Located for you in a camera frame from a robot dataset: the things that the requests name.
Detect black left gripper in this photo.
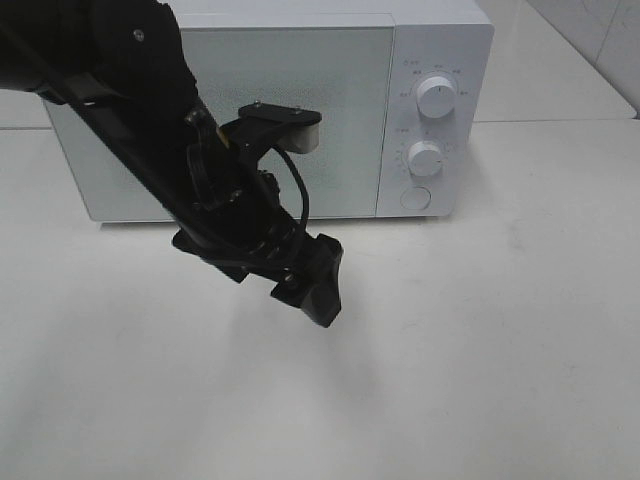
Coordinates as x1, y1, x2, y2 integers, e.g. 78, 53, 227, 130
172, 148, 344, 328

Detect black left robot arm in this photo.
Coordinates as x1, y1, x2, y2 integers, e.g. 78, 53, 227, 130
1, 1, 343, 327

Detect white microwave oven body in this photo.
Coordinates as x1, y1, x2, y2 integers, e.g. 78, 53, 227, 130
42, 0, 496, 232

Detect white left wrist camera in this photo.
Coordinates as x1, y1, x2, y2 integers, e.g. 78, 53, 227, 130
221, 102, 322, 167

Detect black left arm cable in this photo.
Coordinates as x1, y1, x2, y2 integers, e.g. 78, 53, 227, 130
272, 147, 312, 236

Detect upper white power knob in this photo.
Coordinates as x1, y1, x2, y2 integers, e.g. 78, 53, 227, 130
415, 72, 457, 119

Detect lower white timer knob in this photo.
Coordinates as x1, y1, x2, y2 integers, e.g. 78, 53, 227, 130
407, 141, 444, 177

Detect round white door button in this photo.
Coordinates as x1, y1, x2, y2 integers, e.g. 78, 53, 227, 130
400, 187, 432, 211

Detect white microwave door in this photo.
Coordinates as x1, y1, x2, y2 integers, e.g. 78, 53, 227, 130
46, 28, 393, 222

